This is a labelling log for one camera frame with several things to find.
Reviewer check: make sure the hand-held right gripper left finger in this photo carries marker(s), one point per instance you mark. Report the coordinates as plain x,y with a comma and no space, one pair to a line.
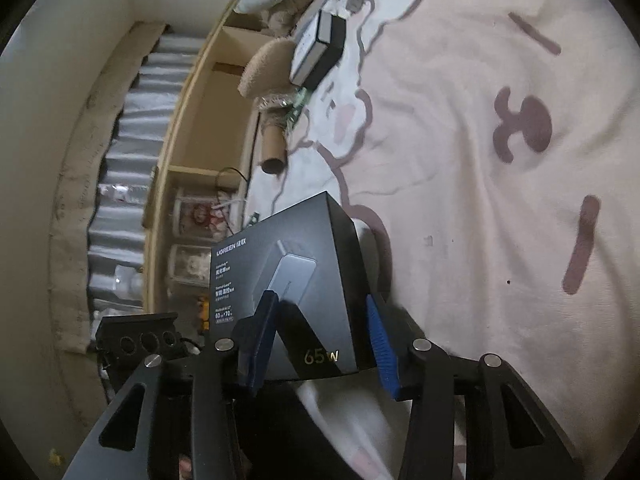
260,340

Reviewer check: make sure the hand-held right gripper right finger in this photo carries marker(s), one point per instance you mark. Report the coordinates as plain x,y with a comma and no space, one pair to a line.
382,345

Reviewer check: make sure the black charger box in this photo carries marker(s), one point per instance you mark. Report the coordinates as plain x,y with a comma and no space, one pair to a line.
295,270

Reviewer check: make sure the clear jar with pale figure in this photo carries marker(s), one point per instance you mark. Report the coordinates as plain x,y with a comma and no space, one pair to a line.
190,262

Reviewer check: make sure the clear jar with red figure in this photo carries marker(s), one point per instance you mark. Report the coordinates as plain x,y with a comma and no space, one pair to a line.
197,215

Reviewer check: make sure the grey curtain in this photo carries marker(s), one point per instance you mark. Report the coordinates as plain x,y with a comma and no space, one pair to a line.
130,160

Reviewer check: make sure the beige curtain valance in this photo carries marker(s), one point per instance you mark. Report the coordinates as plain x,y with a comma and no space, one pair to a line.
75,160

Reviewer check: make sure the cardboard tube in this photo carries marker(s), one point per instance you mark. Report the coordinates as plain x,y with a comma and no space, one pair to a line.
272,145

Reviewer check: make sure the long wooden shelf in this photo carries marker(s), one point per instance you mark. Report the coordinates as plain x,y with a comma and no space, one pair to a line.
200,135

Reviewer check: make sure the green circuit board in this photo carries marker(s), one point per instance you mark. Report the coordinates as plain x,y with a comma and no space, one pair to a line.
296,110

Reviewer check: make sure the tan fuzzy plush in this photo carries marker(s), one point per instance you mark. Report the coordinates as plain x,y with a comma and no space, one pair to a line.
265,67

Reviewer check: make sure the white and black box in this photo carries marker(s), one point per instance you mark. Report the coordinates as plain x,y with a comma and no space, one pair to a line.
320,45

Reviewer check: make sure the small white box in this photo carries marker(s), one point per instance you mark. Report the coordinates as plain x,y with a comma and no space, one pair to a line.
355,2

